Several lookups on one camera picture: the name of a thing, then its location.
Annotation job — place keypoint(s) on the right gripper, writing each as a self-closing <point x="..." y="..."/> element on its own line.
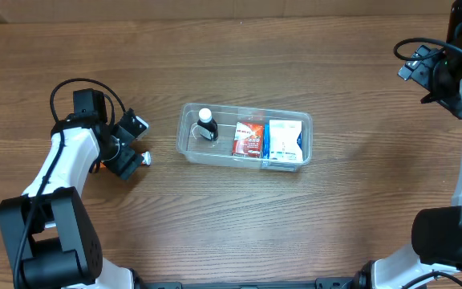
<point x="451" y="97"/>

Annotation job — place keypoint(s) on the clear plastic container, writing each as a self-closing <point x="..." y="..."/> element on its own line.
<point x="197" y="149"/>

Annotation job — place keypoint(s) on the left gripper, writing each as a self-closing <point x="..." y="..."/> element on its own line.
<point x="127" y="160"/>

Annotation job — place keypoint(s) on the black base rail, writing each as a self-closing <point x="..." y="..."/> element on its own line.
<point x="320" y="283"/>

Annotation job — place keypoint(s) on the dark bottle white cap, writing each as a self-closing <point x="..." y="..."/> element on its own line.
<point x="207" y="125"/>

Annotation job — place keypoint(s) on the white and blue box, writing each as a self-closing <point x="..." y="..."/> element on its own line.
<point x="283" y="141"/>

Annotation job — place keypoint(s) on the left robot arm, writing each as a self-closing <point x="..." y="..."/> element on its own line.
<point x="49" y="238"/>

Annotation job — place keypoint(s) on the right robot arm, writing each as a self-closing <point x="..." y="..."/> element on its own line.
<point x="435" y="249"/>

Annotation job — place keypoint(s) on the orange tablet tube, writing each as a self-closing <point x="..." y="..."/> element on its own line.
<point x="127" y="159"/>

